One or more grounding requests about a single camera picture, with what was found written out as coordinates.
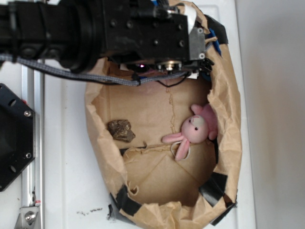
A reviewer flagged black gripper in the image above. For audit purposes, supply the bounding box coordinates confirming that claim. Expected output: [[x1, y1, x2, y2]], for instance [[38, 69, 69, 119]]
[[100, 0, 211, 72]]

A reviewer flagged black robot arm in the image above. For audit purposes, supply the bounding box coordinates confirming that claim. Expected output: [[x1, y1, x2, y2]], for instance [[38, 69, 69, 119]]
[[0, 0, 212, 73]]

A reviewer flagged brown crumpled rock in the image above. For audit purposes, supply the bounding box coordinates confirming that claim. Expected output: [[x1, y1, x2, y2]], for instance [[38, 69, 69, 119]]
[[107, 119, 135, 143]]

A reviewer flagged pink plush bunny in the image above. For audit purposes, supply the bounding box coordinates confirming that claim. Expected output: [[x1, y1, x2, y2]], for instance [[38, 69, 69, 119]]
[[162, 104, 218, 161]]

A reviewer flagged brown paper bag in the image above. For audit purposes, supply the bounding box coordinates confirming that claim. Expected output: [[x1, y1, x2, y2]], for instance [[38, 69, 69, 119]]
[[85, 10, 242, 229]]

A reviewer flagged aluminium rail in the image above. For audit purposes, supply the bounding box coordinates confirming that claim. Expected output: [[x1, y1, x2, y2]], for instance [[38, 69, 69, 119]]
[[15, 65, 45, 229]]

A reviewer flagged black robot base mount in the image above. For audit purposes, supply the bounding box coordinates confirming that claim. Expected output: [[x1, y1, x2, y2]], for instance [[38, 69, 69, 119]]
[[0, 83, 35, 192]]

